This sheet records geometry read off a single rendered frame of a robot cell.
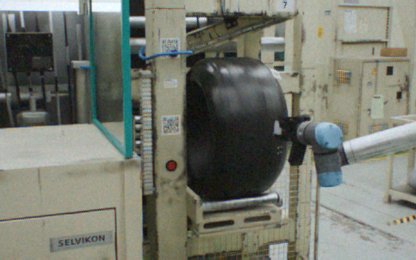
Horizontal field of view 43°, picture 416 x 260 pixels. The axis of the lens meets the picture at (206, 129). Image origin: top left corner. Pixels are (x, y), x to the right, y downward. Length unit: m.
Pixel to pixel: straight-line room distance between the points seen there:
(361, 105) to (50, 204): 5.74
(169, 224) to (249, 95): 0.60
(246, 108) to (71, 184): 0.85
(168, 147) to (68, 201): 0.81
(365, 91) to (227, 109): 4.96
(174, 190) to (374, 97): 5.06
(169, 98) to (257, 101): 0.33
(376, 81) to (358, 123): 0.56
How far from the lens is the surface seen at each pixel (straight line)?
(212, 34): 2.49
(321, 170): 1.62
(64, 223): 1.33
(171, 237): 2.16
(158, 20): 2.00
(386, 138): 1.73
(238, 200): 2.13
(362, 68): 6.74
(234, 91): 1.95
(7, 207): 1.31
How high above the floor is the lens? 1.57
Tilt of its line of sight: 10 degrees down
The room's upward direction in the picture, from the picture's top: straight up
